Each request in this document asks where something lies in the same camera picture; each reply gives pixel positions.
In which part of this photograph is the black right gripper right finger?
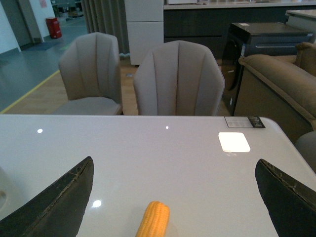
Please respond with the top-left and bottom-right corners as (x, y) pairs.
(255, 159), (316, 237)

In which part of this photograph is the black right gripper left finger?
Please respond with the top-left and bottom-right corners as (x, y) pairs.
(0, 157), (94, 237)

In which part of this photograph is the yellow corn cob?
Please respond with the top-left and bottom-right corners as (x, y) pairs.
(136, 201), (170, 237)

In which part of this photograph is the white electric cooking pot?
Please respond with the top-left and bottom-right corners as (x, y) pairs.
(0, 168), (10, 219)

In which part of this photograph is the grey chair right edge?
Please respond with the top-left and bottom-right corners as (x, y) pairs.
(294, 131), (316, 172)

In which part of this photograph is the black table label sticker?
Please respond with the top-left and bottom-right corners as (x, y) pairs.
(224, 116), (265, 128)

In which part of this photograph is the brown sofa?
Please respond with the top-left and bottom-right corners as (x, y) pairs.
(234, 42), (316, 142)

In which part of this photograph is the beige chair left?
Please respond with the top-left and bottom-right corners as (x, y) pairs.
(54, 32), (123, 116)

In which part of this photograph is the beige chair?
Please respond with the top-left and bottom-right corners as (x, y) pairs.
(54, 32), (123, 116)
(133, 40), (225, 116)

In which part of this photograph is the beige chair centre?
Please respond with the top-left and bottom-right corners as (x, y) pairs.
(133, 40), (225, 116)

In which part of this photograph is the black washing machine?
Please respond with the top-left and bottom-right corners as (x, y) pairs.
(221, 22), (313, 116)

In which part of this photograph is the grey curtain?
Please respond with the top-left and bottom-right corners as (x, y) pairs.
(81, 0), (129, 54)

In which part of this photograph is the dark kitchen counter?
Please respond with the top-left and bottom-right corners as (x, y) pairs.
(163, 0), (316, 59)

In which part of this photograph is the white refrigerator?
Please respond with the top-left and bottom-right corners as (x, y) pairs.
(124, 0), (164, 65)

